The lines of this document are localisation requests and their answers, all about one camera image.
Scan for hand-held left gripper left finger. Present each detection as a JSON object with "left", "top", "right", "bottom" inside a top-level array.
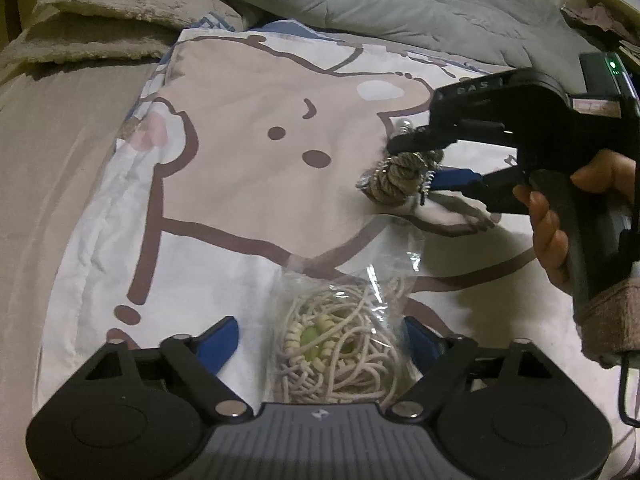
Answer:
[{"left": 82, "top": 315, "right": 252, "bottom": 419}]

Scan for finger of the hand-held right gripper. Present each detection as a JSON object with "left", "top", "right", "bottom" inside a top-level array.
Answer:
[
  {"left": 429, "top": 167, "right": 528, "bottom": 212},
  {"left": 385, "top": 124, "right": 453, "bottom": 157}
]

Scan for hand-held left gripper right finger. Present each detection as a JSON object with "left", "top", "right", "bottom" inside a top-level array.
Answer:
[{"left": 390, "top": 315, "right": 557, "bottom": 419}]

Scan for beige rope knot ornament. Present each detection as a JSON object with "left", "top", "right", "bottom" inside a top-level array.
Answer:
[{"left": 356, "top": 117, "right": 446, "bottom": 209}]

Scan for cream cord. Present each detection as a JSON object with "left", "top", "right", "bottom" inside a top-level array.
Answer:
[{"left": 270, "top": 232, "right": 427, "bottom": 407}]

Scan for person's right forearm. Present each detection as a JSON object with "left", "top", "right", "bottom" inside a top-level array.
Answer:
[{"left": 575, "top": 265, "right": 640, "bottom": 369}]

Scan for person's right hand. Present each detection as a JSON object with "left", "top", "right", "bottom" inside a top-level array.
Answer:
[{"left": 512, "top": 149, "right": 637, "bottom": 295}]

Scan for crumpled pink clothes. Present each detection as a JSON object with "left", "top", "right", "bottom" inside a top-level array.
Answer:
[{"left": 562, "top": 2, "right": 622, "bottom": 32}]

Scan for grey duvet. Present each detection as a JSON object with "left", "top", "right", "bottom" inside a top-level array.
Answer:
[{"left": 115, "top": 0, "right": 587, "bottom": 69}]

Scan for bear-printed blanket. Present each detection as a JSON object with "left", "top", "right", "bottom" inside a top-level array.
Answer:
[{"left": 37, "top": 20, "right": 640, "bottom": 480}]

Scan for beige fluffy blanket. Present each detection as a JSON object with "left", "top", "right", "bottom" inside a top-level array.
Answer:
[{"left": 0, "top": 0, "right": 247, "bottom": 69}]

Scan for black cable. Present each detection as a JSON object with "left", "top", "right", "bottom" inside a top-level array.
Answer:
[{"left": 617, "top": 350, "right": 640, "bottom": 429}]

